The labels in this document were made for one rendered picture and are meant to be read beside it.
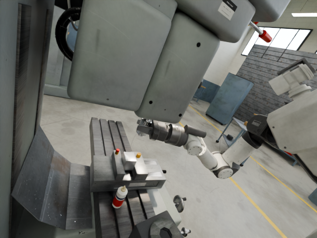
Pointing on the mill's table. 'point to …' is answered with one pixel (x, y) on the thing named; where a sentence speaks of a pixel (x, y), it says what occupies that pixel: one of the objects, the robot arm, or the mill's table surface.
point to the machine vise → (122, 174)
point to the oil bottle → (120, 197)
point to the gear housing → (220, 16)
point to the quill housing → (179, 70)
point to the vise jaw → (139, 168)
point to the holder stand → (157, 227)
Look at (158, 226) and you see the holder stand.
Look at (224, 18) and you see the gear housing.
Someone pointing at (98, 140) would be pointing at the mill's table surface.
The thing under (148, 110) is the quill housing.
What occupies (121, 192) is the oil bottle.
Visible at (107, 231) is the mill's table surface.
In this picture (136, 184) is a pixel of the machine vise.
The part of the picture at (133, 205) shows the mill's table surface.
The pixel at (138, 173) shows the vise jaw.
